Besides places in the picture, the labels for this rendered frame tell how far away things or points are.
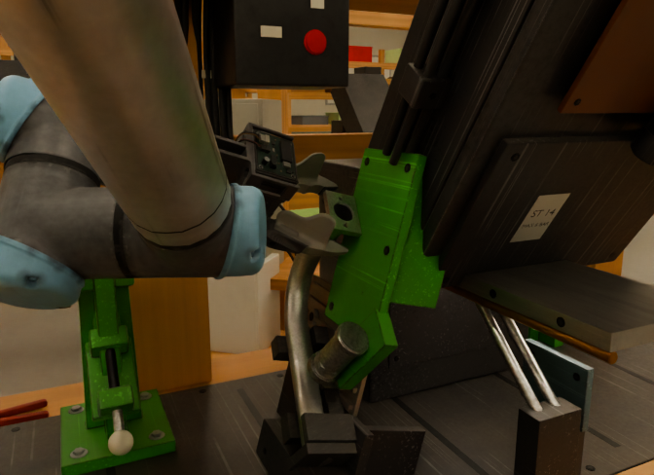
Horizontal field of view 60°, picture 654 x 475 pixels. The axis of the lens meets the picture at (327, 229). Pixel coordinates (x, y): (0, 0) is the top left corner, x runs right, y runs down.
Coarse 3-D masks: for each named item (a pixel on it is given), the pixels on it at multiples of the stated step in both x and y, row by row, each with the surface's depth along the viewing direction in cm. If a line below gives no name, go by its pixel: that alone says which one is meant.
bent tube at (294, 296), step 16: (336, 208) 67; (352, 208) 66; (336, 224) 64; (352, 224) 65; (304, 256) 70; (320, 256) 70; (304, 272) 71; (288, 288) 72; (304, 288) 71; (288, 304) 71; (304, 304) 71; (288, 320) 70; (304, 320) 70; (288, 336) 69; (304, 336) 69; (288, 352) 68; (304, 352) 67; (304, 368) 66; (304, 384) 65; (304, 400) 64; (320, 400) 64
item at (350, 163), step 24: (336, 168) 85; (336, 192) 86; (336, 240) 87; (336, 264) 88; (408, 312) 82; (432, 312) 84; (456, 312) 85; (408, 336) 82; (432, 336) 84; (456, 336) 86; (480, 336) 88; (504, 336) 91; (384, 360) 82; (408, 360) 83; (432, 360) 86; (456, 360) 88; (480, 360) 90; (384, 384) 83; (408, 384) 84; (432, 384) 86
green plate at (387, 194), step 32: (384, 160) 63; (416, 160) 58; (384, 192) 62; (416, 192) 58; (384, 224) 61; (416, 224) 60; (352, 256) 66; (384, 256) 60; (416, 256) 61; (352, 288) 65; (384, 288) 59; (416, 288) 62; (352, 320) 63
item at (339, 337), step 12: (348, 324) 59; (336, 336) 58; (348, 336) 58; (360, 336) 59; (324, 348) 61; (336, 348) 59; (348, 348) 57; (360, 348) 58; (312, 360) 62; (324, 360) 60; (336, 360) 59; (348, 360) 59; (312, 372) 62; (324, 372) 61; (336, 372) 61; (324, 384) 62
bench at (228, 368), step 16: (256, 352) 105; (224, 368) 98; (240, 368) 98; (256, 368) 98; (272, 368) 98; (80, 384) 92; (208, 384) 92; (0, 400) 87; (16, 400) 87; (32, 400) 87; (48, 400) 87; (64, 400) 87; (80, 400) 87
